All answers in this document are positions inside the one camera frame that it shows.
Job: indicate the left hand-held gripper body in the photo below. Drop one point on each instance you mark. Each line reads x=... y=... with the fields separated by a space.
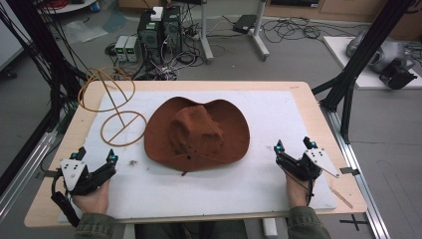
x=74 y=172

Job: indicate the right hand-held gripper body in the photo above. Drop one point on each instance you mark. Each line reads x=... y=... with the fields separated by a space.
x=318 y=159

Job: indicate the brown cowboy hat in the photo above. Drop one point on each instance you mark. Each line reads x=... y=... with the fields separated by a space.
x=199 y=129

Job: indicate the person's left hand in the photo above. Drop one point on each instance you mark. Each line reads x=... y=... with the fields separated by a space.
x=94 y=200

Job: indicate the person's right hand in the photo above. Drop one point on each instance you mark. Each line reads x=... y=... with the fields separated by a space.
x=298 y=192

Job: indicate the grey tape strip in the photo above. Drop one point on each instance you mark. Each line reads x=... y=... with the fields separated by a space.
x=350 y=171
x=44 y=174

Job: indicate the white foam mat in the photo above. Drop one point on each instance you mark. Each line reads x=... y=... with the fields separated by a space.
x=265 y=192

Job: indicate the thin wooden stick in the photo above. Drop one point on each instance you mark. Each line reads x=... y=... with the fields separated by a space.
x=341 y=198

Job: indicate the white block under table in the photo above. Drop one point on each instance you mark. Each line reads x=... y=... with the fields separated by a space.
x=270 y=228

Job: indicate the white platform board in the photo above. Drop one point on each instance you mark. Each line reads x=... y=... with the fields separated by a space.
x=341 y=56

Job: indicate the person's dark trousers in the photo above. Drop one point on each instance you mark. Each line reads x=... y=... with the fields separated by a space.
x=192 y=230

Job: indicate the black device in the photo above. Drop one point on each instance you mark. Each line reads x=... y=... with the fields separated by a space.
x=398 y=76

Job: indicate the grey power supply unit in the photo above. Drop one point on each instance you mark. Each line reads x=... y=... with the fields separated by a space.
x=132 y=49
x=120 y=48

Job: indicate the white table leg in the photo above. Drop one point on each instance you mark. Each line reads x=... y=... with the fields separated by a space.
x=206 y=36
x=259 y=33

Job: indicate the grey robot shell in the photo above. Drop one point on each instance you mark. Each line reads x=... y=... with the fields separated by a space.
x=388 y=51

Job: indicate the clear plastic sheet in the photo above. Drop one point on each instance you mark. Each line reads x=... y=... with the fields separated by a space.
x=84 y=31

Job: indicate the black computer tower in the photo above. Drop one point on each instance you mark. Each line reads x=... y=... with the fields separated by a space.
x=150 y=36
x=171 y=31

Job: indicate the white panel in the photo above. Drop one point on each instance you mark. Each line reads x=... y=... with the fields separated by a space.
x=10 y=40

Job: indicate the flat black box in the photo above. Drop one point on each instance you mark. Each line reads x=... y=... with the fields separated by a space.
x=245 y=23

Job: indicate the white round table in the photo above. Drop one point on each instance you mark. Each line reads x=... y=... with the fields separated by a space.
x=73 y=6

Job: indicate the white box on tower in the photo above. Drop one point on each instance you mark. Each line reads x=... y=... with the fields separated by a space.
x=157 y=14

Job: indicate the aluminium rail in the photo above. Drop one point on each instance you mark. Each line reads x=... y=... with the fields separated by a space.
x=358 y=172
x=23 y=172

